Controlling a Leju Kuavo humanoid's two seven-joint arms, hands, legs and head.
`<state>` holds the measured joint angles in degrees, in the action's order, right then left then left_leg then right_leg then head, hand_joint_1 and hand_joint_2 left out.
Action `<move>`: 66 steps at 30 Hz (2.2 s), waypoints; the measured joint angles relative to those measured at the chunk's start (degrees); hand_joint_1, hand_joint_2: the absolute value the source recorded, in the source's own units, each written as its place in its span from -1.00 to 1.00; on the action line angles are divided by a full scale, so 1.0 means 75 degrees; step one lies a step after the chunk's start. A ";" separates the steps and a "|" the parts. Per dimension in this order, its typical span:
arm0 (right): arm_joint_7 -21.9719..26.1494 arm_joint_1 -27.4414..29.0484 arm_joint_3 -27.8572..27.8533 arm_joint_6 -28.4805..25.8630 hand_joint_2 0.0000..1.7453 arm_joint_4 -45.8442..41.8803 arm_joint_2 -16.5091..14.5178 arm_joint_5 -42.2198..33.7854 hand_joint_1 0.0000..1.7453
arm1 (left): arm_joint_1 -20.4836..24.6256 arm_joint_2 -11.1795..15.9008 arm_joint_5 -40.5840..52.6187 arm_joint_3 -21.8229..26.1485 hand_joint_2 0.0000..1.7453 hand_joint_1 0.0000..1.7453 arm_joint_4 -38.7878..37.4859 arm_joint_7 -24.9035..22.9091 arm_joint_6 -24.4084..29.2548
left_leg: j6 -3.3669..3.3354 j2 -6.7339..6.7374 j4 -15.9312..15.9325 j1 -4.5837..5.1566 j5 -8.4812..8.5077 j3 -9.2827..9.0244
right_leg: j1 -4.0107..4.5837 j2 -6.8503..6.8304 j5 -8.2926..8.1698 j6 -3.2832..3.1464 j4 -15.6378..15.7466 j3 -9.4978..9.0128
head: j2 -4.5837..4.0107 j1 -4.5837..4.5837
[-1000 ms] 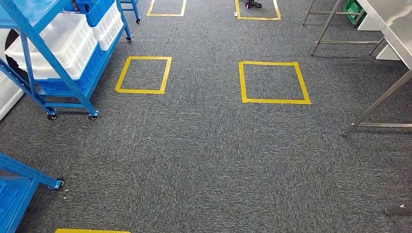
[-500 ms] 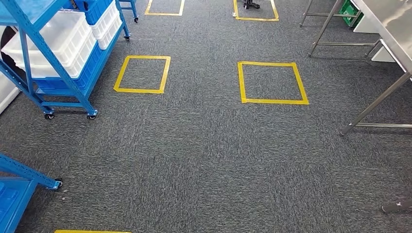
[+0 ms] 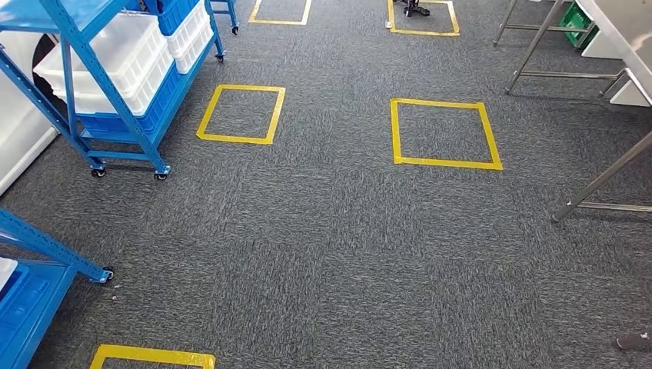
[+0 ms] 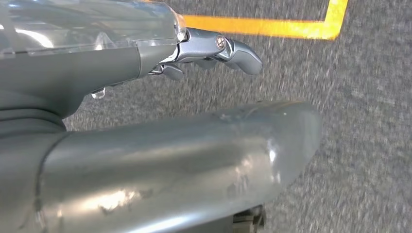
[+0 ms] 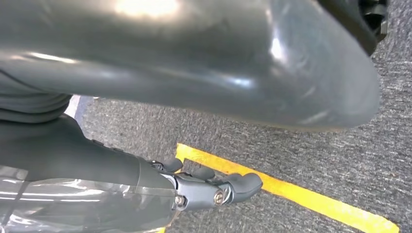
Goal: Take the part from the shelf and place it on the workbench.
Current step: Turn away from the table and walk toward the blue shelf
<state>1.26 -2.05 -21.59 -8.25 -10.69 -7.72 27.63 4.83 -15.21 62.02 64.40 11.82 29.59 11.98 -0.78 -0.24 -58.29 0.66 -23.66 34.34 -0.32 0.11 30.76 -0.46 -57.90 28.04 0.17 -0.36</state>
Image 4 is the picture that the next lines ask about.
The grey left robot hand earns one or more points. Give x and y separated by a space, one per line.
161 167

